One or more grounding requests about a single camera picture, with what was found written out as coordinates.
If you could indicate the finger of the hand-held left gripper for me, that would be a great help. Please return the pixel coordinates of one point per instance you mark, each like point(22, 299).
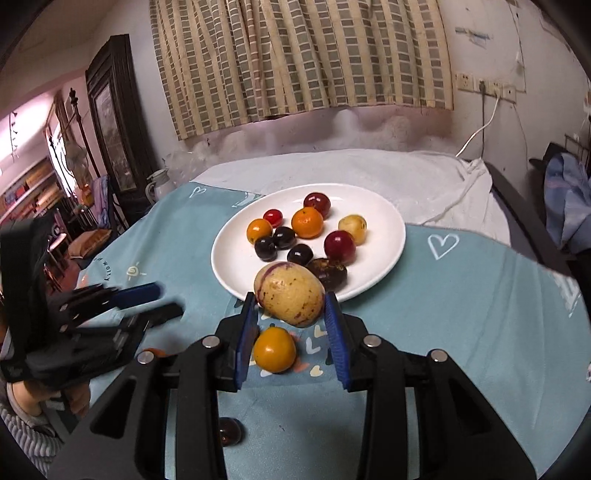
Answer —
point(138, 291)
point(157, 314)

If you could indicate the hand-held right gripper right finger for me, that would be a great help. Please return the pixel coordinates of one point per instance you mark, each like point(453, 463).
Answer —
point(337, 344)

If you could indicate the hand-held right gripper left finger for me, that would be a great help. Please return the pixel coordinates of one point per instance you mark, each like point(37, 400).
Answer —
point(245, 344)

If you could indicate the striped tan pepino melon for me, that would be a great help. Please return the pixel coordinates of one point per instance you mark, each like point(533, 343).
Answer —
point(289, 293)

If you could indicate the dark wrinkled passion fruit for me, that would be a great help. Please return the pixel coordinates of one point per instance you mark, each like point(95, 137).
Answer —
point(330, 273)

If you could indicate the white oval plate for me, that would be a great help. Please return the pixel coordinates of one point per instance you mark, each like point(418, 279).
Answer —
point(369, 258)

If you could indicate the black grape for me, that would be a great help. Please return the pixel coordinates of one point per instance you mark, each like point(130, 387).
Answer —
point(266, 249)
point(283, 236)

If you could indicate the dark purple plum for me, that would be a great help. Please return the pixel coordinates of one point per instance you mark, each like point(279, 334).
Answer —
point(229, 431)
point(300, 254)

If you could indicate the orange-yellow round fruit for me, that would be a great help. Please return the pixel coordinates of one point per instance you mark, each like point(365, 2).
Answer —
point(259, 230)

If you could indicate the yellow spotted fruit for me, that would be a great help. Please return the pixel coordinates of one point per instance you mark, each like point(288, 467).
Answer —
point(353, 228)

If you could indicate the tangerine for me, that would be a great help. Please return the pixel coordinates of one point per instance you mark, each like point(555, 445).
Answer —
point(307, 223)
point(274, 350)

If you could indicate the small red plum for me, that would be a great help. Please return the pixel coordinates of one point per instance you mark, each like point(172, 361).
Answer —
point(273, 217)

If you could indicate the person's left striped-sleeve forearm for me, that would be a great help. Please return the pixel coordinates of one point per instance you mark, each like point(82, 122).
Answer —
point(23, 436)

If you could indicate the person's left hand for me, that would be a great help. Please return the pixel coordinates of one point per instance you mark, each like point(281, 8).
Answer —
point(37, 397)

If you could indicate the brown seat cushion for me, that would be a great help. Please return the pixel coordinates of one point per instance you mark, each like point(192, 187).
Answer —
point(90, 242)

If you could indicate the teal printed blanket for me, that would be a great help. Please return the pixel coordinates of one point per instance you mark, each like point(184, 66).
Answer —
point(438, 323)

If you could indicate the white jug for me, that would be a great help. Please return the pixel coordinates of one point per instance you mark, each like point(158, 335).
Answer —
point(159, 184)

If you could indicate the dark wooden coat stand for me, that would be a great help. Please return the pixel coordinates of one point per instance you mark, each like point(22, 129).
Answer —
point(81, 129)

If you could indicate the dark framed painting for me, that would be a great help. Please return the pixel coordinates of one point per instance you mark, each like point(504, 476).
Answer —
point(115, 120)

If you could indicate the white bed sheet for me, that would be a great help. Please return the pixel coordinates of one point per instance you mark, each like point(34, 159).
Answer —
point(369, 170)

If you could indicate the blue crumpled clothes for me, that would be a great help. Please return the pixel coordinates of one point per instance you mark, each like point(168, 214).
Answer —
point(568, 207)

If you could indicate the checkered beige curtain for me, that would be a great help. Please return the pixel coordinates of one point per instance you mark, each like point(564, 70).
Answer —
point(300, 60)

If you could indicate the white double wall socket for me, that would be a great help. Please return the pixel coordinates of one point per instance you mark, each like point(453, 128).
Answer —
point(497, 90)

